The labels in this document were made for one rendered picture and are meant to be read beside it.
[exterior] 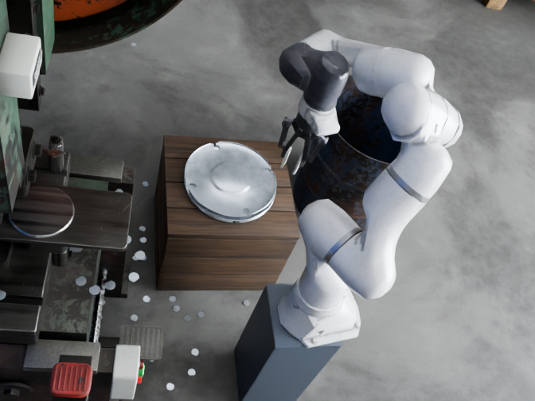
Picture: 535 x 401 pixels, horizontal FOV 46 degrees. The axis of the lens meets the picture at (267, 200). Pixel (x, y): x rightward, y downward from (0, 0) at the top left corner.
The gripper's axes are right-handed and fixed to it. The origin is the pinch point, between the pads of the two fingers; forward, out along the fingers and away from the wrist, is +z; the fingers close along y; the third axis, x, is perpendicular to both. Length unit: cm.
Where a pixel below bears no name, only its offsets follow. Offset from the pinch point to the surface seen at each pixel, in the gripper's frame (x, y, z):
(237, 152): -10.4, 18.0, 19.5
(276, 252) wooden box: 10.0, -7.9, 30.2
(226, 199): 8.4, 12.9, 19.3
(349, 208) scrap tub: -24.9, -23.6, 36.0
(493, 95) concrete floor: -151, -68, 57
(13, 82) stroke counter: 77, 28, -76
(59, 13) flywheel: 33, 53, -45
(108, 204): 54, 27, -22
